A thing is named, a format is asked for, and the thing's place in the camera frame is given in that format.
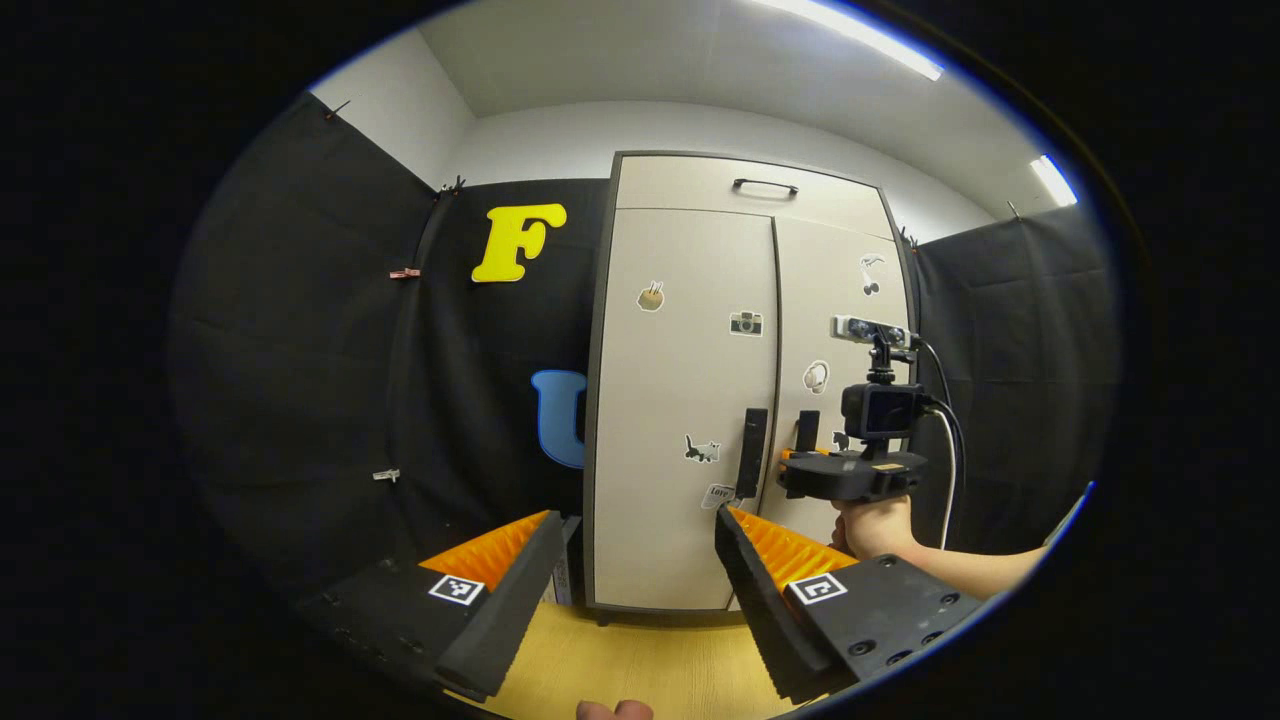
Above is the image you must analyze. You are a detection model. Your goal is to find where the white camera-sticker cabinet door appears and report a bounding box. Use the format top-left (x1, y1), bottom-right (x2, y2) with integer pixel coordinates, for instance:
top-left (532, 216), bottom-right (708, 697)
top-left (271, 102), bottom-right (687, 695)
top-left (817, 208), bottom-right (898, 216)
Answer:
top-left (592, 208), bottom-right (779, 611)

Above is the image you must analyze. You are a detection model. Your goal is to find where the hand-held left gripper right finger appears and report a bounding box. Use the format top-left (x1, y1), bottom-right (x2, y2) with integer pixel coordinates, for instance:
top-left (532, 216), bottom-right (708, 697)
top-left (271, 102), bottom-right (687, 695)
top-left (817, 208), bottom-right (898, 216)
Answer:
top-left (713, 503), bottom-right (991, 706)

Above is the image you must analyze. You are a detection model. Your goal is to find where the white cable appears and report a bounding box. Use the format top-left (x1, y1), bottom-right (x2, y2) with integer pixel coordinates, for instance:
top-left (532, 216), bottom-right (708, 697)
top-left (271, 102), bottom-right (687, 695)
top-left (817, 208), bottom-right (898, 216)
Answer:
top-left (925, 404), bottom-right (962, 551)

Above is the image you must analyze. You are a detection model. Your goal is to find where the long black door handle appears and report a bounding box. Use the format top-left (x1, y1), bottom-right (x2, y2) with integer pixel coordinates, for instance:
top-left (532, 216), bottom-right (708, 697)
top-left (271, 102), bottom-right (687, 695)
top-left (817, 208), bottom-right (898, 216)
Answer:
top-left (735, 407), bottom-right (769, 499)

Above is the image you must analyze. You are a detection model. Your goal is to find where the black cable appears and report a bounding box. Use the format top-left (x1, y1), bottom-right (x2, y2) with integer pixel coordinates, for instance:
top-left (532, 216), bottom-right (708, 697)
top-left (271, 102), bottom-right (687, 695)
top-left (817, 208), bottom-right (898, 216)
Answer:
top-left (912, 338), bottom-right (967, 521)

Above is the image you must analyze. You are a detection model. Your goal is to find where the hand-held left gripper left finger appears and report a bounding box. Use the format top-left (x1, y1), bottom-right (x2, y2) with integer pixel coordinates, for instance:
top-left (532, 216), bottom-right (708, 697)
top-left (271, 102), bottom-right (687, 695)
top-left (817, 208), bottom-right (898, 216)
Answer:
top-left (298, 510), bottom-right (566, 703)

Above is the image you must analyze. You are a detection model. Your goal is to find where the long ceiling light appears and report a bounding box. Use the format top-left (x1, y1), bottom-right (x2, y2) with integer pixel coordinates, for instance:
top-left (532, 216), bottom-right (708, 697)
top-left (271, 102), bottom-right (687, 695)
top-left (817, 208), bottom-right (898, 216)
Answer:
top-left (750, 0), bottom-right (946, 82)

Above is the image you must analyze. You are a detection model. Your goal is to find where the short ceiling light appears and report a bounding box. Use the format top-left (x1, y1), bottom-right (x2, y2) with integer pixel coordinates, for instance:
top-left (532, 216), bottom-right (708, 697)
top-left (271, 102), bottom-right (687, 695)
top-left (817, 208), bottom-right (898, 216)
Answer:
top-left (1030, 153), bottom-right (1080, 208)

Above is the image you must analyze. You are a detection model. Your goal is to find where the white headphone-sticker cabinet door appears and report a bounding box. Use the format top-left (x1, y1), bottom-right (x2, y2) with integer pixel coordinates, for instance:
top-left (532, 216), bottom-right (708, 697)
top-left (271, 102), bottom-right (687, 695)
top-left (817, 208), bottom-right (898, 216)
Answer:
top-left (735, 215), bottom-right (913, 611)

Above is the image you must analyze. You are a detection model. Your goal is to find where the black backdrop cloth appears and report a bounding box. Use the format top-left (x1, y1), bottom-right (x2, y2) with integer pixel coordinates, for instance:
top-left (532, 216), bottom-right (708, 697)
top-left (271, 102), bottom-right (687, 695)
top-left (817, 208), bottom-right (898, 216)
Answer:
top-left (170, 90), bottom-right (1116, 606)

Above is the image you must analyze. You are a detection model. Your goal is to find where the white double-door shoe cabinet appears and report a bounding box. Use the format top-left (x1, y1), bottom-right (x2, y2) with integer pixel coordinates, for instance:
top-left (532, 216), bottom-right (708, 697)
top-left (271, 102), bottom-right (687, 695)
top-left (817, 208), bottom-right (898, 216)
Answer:
top-left (583, 150), bottom-right (921, 626)

